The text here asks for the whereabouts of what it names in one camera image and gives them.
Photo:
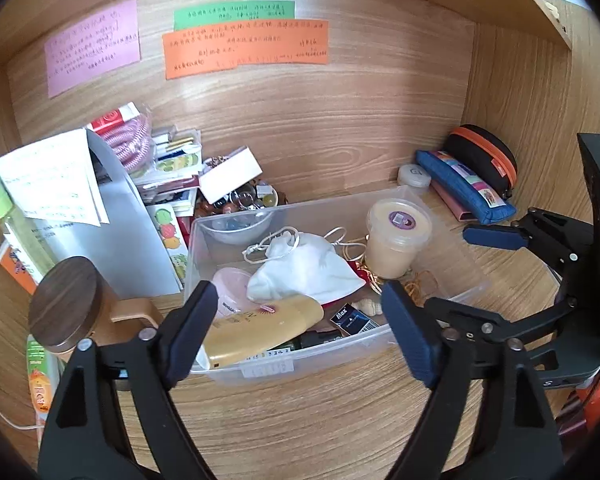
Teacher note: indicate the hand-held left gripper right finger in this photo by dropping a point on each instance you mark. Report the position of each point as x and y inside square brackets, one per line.
[410, 330]

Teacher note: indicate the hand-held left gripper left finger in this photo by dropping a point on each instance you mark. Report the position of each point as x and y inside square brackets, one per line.
[192, 325]

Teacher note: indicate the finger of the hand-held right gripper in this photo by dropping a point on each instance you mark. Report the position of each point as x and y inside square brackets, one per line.
[495, 237]
[480, 317]

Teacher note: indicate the pink round case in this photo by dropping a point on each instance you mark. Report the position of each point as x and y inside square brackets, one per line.
[230, 290]

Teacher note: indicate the small black Max box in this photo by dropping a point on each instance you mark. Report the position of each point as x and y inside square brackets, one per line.
[352, 320]

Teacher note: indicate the yellow lotion tube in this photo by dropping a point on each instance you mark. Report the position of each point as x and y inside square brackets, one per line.
[260, 330]

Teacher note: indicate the cream plastic cup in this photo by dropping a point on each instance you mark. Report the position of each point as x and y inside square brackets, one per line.
[397, 250]

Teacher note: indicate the clear plastic storage box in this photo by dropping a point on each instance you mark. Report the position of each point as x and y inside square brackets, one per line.
[330, 360]

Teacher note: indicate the white face mask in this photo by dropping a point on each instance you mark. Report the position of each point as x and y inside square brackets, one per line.
[300, 275]

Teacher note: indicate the wooden desktop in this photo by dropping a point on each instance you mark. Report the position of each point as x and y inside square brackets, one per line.
[305, 410]

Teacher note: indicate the small seashell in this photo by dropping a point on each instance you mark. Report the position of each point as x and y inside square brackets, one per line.
[370, 307]

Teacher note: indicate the pink notebook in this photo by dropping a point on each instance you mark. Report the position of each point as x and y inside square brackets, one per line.
[455, 207]

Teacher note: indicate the blue fabric pencil case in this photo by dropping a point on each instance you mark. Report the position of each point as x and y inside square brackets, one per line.
[460, 185]

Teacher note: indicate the red cloth pouch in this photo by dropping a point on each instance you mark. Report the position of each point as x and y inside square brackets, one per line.
[362, 272]

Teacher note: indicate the fruit print card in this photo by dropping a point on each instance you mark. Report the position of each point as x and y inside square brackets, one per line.
[172, 240]

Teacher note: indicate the black pouch with orange zipper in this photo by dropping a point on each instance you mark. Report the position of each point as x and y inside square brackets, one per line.
[480, 147]

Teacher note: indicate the dark green bottle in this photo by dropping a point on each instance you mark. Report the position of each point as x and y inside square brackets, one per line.
[315, 340]

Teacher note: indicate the grey standing folder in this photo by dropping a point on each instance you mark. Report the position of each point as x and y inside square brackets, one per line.
[140, 240]

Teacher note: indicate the white round case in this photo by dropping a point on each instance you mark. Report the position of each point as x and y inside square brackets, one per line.
[414, 177]

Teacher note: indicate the clear glass bowl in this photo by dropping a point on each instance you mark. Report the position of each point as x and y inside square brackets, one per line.
[237, 227]

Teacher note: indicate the brown mug with wooden lid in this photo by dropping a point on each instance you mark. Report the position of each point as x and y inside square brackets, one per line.
[62, 305]

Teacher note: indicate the pile of keys and beads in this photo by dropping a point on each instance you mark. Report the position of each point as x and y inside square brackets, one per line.
[245, 200]

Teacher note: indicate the white cardboard box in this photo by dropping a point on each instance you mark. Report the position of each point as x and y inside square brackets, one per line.
[230, 175]

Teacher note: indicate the green orange tube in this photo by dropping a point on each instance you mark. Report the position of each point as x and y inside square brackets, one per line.
[42, 380]

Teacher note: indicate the fruit print box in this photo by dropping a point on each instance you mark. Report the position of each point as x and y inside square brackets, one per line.
[177, 162]

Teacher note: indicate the orange packet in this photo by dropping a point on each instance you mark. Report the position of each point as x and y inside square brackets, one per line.
[15, 270]

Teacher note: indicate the white handwritten paper sheet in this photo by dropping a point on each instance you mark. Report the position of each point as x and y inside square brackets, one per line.
[50, 180]

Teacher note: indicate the red box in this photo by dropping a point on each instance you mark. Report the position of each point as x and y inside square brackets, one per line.
[112, 120]

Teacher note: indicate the orange paper note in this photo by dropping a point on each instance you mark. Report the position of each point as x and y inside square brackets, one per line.
[245, 52]

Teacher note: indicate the pink paper note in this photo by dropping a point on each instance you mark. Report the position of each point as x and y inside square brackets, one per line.
[92, 47]

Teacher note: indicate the green paper note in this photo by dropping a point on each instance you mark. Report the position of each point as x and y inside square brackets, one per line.
[235, 14]

